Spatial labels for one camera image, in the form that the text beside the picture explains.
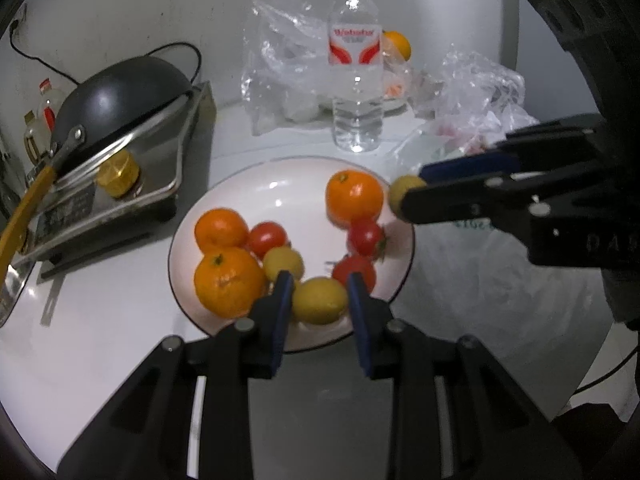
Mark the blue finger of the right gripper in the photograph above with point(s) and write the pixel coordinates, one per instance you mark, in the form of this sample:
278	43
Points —
475	164
460	202

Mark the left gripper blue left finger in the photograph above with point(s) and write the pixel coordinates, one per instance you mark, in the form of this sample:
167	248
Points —
271	316

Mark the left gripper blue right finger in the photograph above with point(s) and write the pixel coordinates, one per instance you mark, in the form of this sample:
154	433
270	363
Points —
370	317

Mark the small yellow-green fruit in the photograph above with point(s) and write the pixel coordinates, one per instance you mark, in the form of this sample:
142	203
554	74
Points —
319	301
398	190
283	258

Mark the mandarin orange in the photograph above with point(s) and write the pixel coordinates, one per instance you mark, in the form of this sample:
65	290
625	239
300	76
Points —
220	227
228	281
353	195

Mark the cherry tomato top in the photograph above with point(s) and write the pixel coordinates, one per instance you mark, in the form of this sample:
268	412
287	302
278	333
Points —
366	238

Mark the cherry tomato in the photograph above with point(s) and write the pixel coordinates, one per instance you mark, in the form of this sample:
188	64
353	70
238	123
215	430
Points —
265	236
366	238
355	264

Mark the mandarin orange bottom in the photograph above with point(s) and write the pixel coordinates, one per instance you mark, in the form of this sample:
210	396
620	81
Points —
353	195

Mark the cherry tomato bottom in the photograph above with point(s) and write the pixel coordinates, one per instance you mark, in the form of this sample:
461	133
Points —
355	264

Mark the crumpled clear plastic bag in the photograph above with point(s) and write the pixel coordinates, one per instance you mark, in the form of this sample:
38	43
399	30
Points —
469	104

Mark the white plate black rim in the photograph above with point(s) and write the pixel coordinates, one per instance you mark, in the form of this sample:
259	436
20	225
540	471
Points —
289	191

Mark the clear plastic water bottle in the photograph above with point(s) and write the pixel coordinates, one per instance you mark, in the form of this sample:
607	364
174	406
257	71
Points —
357	87

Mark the large orange on bowl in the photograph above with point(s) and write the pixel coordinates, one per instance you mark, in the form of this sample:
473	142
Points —
400	42

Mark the clear bag over white bowl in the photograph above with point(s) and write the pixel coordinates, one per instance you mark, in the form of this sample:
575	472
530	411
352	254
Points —
286	74

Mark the red cap oil bottle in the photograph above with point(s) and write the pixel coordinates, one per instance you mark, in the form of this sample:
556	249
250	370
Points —
51	100

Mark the black wok with wooden handle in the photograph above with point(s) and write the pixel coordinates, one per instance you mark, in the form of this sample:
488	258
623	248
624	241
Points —
105	106

